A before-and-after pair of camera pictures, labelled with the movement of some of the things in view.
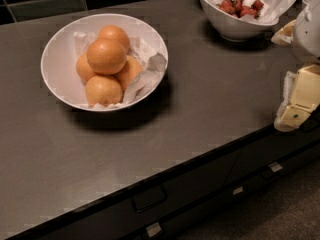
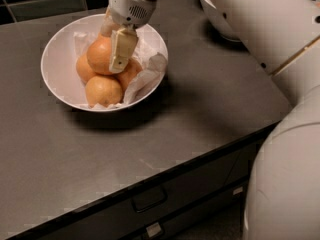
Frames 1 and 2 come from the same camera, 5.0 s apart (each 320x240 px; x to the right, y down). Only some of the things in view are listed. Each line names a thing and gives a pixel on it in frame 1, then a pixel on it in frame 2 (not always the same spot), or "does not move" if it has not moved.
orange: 130,72 does not move
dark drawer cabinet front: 171,206 does not move
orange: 106,56 does not move
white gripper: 308,34 -> 129,8
